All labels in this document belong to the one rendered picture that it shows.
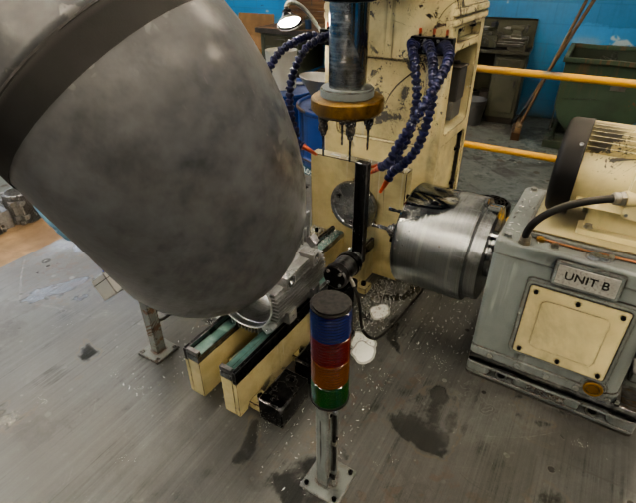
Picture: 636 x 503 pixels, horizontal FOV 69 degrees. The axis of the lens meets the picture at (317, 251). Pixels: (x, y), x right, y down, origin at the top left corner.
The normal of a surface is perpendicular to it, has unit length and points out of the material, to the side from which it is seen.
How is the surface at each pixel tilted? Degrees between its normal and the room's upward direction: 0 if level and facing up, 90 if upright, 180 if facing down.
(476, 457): 0
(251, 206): 93
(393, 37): 90
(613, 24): 90
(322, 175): 90
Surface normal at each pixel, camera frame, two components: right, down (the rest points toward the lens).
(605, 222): -0.52, 0.28
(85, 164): 0.10, 0.55
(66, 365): 0.00, -0.84
